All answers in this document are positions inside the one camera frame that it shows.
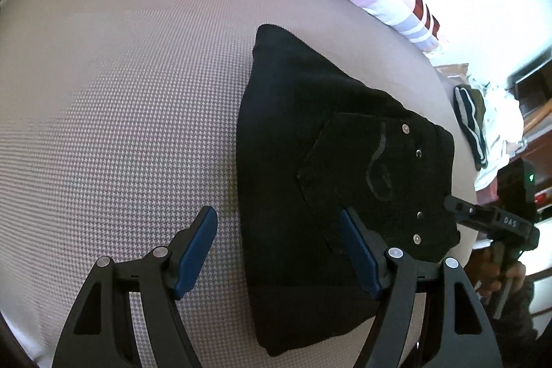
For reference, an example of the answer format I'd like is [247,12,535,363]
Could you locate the black pants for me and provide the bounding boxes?
[236,24,460,357]

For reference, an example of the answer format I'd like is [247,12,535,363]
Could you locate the person's right hand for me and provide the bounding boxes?
[464,247,526,298]

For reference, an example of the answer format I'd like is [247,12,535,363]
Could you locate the white crumpled cloth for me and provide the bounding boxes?
[470,78,524,191]

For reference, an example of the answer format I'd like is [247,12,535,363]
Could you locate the striped dark garment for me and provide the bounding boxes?
[453,84,489,171]

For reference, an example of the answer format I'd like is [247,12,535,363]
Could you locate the beige textured bed mattress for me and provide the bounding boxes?
[1,0,476,367]

